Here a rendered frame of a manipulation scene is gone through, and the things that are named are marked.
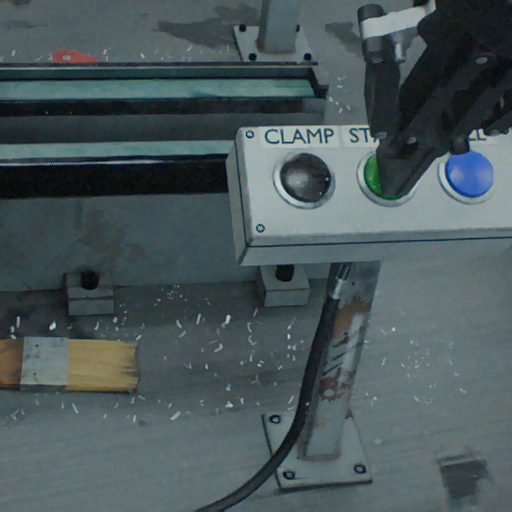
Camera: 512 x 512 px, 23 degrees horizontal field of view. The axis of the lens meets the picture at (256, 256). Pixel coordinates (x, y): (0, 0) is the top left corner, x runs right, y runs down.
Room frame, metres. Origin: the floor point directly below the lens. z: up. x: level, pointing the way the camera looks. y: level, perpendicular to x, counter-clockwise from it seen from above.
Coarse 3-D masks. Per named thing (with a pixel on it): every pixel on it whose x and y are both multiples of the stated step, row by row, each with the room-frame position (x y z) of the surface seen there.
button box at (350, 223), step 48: (240, 144) 0.59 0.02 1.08; (288, 144) 0.59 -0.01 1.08; (336, 144) 0.60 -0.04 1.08; (480, 144) 0.62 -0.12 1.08; (240, 192) 0.57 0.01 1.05; (336, 192) 0.57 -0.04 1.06; (432, 192) 0.59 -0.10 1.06; (240, 240) 0.56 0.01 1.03; (288, 240) 0.55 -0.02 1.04; (336, 240) 0.56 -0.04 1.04; (384, 240) 0.57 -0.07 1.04; (432, 240) 0.57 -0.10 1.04; (480, 240) 0.58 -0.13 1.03
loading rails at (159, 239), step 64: (0, 64) 0.86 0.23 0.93; (64, 64) 0.88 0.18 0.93; (128, 64) 0.89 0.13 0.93; (192, 64) 0.90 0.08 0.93; (256, 64) 0.92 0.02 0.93; (0, 128) 0.83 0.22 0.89; (64, 128) 0.84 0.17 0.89; (128, 128) 0.85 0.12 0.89; (192, 128) 0.87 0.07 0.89; (0, 192) 0.73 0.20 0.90; (64, 192) 0.74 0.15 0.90; (128, 192) 0.75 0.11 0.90; (192, 192) 0.77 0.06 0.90; (0, 256) 0.73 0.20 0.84; (64, 256) 0.74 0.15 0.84; (128, 256) 0.75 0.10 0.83; (192, 256) 0.77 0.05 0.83
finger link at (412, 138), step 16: (480, 48) 0.48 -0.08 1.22; (416, 64) 0.54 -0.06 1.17; (432, 64) 0.52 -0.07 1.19; (464, 64) 0.49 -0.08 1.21; (480, 64) 0.49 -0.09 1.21; (416, 80) 0.53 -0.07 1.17; (432, 80) 0.51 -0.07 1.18; (448, 80) 0.50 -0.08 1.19; (464, 80) 0.50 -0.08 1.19; (400, 96) 0.55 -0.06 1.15; (416, 96) 0.53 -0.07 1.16; (432, 96) 0.51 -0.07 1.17; (448, 96) 0.52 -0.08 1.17; (416, 112) 0.52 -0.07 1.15; (432, 112) 0.52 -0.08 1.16; (416, 128) 0.53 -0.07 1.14
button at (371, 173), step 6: (372, 156) 0.60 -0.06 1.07; (372, 162) 0.59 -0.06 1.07; (366, 168) 0.59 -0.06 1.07; (372, 168) 0.59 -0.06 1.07; (378, 168) 0.59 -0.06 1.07; (366, 174) 0.58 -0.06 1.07; (372, 174) 0.58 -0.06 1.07; (378, 174) 0.58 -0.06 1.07; (366, 180) 0.58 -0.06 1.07; (372, 180) 0.58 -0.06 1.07; (378, 180) 0.58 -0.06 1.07; (372, 186) 0.58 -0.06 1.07; (378, 186) 0.58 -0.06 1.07; (372, 192) 0.58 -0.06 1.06; (378, 192) 0.58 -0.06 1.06; (384, 198) 0.58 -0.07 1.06; (390, 198) 0.58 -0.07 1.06; (396, 198) 0.58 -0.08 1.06
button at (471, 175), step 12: (456, 156) 0.61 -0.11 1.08; (468, 156) 0.61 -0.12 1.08; (480, 156) 0.61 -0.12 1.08; (456, 168) 0.60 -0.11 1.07; (468, 168) 0.60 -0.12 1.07; (480, 168) 0.60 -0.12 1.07; (456, 180) 0.59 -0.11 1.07; (468, 180) 0.59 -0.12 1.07; (480, 180) 0.60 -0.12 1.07; (492, 180) 0.60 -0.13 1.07; (456, 192) 0.59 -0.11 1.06; (468, 192) 0.59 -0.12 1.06; (480, 192) 0.59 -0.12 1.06
